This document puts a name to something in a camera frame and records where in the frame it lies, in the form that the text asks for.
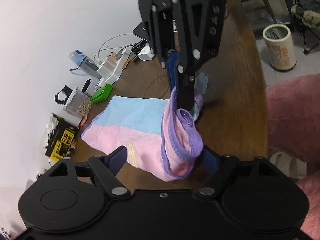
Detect black folding chair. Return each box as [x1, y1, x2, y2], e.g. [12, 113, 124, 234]
[290, 0, 320, 55]

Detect white slipper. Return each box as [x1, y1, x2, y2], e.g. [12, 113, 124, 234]
[269, 151, 308, 179]

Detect white jar with black lid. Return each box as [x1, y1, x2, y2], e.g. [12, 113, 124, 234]
[82, 77, 100, 95]

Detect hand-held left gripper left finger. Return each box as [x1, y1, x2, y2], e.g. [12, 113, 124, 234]
[46, 146, 131, 198]

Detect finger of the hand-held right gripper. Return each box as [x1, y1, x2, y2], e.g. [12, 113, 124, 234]
[171, 0, 209, 111]
[150, 4, 180, 95]

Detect white power strip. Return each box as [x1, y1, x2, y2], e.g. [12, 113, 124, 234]
[96, 49, 132, 84]

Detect green box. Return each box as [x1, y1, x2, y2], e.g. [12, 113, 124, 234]
[90, 84, 113, 103]

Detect blue water bottle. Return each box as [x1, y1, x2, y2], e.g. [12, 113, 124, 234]
[69, 50, 97, 77]

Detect thin white charger cable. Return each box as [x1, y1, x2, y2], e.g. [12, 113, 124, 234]
[95, 32, 140, 58]

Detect glass door cabinet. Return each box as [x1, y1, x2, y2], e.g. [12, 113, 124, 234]
[237, 0, 278, 38]

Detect grey wireless charger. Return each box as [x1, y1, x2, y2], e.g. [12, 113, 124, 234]
[132, 21, 151, 41]

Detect white printed trash bin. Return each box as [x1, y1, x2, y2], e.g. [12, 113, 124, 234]
[262, 24, 297, 72]

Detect pastel pink blue shorts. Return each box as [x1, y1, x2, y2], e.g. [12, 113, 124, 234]
[80, 72, 209, 182]

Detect black watch on holder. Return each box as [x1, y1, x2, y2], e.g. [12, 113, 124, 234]
[55, 85, 73, 105]

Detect black yellow cardboard box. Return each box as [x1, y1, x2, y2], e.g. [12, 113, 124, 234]
[45, 114, 79, 162]

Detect dark jacket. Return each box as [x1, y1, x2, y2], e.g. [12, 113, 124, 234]
[291, 0, 320, 28]

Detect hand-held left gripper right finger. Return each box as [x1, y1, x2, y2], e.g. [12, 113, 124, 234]
[194, 146, 292, 198]

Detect clear container of nuts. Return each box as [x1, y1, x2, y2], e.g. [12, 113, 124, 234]
[62, 87, 93, 120]

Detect silver charger adapter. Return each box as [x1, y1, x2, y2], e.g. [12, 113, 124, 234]
[100, 55, 118, 72]

